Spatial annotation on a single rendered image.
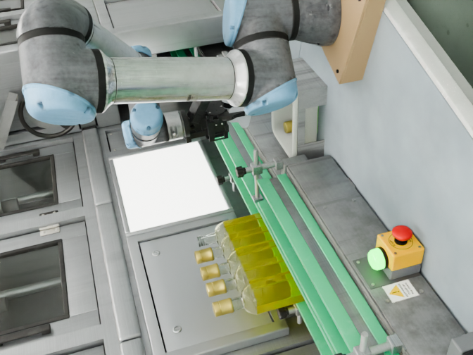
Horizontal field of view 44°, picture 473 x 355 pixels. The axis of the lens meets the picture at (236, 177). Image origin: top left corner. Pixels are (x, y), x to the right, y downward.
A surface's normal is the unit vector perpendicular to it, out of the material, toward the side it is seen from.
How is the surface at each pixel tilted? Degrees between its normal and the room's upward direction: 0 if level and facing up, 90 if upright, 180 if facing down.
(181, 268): 90
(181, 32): 90
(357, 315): 90
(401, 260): 90
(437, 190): 0
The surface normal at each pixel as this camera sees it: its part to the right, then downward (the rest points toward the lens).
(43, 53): -0.01, -0.14
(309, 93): 0.29, 0.58
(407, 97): -0.96, 0.22
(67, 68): 0.40, -0.20
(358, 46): 0.29, 0.78
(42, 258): -0.05, -0.79
